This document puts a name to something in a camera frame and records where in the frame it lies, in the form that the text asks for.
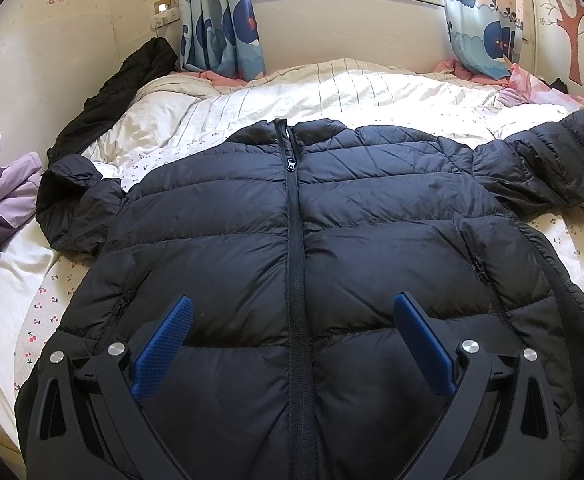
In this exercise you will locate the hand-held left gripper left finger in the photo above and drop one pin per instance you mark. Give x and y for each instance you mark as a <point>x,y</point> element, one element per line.
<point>164,335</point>

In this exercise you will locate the cherry print bed sheet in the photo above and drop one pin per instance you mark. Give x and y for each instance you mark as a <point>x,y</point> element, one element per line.
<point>47,300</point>

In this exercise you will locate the white plain quilt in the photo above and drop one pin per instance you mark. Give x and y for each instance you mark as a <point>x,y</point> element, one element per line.
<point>7,280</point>

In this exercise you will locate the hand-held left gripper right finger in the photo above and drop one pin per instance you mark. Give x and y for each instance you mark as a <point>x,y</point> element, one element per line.
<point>421,340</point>

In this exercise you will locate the small black item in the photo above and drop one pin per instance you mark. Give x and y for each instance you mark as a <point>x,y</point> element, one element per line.
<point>557,85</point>

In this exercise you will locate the wall socket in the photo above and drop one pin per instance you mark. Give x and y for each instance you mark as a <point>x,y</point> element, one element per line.
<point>164,12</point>

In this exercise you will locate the blue whale print curtain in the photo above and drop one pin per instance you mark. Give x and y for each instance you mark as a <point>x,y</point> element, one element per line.
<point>222,25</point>
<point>486,30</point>

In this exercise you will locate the black coat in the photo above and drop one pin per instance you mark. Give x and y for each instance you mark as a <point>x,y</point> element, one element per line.
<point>122,90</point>

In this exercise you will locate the white striped duvet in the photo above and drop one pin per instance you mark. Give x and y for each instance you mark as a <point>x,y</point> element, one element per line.
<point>371,95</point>

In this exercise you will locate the black puffer jacket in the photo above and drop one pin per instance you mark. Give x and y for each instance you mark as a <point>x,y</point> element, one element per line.
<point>371,210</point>

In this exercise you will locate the pink patterned cloth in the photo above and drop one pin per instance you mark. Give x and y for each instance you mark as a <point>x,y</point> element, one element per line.
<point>526,85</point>

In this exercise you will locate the pink bed cover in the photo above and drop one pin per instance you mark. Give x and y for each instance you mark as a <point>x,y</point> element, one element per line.
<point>212,77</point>

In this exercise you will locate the tree wall decal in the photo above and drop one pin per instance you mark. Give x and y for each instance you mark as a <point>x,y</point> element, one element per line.
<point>574,25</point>

